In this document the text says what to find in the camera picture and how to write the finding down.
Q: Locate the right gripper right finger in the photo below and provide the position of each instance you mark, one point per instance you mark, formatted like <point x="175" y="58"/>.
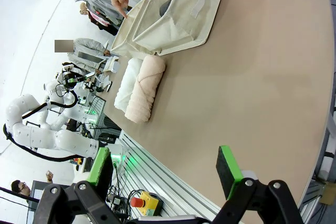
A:
<point x="229" y="171"/>

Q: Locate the mannequin in pink patterned top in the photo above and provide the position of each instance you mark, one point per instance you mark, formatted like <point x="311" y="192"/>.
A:
<point x="101" y="22"/>

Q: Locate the brown cardboard box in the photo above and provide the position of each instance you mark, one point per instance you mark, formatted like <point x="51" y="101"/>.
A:
<point x="328" y="193"/>

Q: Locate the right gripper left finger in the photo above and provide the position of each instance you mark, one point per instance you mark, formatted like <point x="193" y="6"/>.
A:
<point x="101" y="166"/>

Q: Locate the grey hooded garment on mannequin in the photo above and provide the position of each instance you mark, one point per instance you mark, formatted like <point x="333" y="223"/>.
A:
<point x="92" y="1"/>

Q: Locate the cream fabric storage basket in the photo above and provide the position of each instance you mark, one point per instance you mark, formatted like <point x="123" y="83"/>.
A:
<point x="183" y="24"/>
<point x="126" y="37"/>

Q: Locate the pink towel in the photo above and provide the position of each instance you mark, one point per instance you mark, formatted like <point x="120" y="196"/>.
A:
<point x="144" y="93"/>

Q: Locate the seated person in pale coat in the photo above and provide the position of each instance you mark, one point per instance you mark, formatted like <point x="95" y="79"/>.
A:
<point x="86" y="47"/>

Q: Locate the white towel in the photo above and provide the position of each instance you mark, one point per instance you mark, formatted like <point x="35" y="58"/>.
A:
<point x="126" y="82"/>

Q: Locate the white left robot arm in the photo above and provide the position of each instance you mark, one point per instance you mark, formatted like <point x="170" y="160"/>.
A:
<point x="29" y="132"/>

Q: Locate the aluminium profile rail frame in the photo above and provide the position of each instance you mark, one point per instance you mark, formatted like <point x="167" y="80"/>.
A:
<point x="168" y="179"/>

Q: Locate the grey table frame leg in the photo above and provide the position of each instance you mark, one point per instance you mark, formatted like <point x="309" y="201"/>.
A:
<point x="324" y="150"/>

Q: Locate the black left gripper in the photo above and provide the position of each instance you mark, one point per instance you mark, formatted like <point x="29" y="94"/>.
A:
<point x="69" y="78"/>

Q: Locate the yellow emergency stop box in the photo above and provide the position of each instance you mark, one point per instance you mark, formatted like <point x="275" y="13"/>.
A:
<point x="149" y="204"/>

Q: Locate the person with glasses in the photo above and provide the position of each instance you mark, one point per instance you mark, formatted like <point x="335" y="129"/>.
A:
<point x="19" y="188"/>

